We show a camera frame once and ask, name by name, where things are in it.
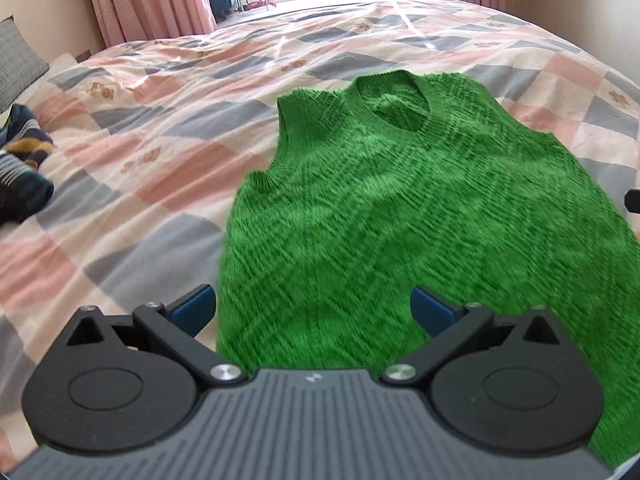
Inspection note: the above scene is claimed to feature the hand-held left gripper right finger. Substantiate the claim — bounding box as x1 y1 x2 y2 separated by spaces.
380 286 566 387

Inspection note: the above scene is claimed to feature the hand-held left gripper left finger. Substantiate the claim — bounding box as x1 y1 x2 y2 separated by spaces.
65 284 249 390

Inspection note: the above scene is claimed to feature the green knitted vest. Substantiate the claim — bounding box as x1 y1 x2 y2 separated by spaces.
215 71 640 467

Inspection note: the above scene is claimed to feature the pink grey patchwork bed quilt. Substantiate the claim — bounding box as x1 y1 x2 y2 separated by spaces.
0 0 640 461

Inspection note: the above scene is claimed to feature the striped dark knitted garment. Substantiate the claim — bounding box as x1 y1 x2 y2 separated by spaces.
0 104 56 227

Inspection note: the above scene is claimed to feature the grey checked pillow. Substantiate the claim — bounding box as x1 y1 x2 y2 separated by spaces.
0 16 51 111

